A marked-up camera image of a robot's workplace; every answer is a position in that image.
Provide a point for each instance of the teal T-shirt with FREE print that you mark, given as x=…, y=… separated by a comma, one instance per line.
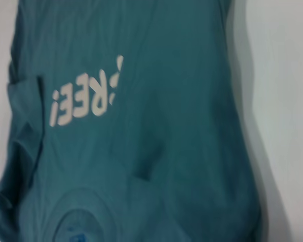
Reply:
x=166, y=126

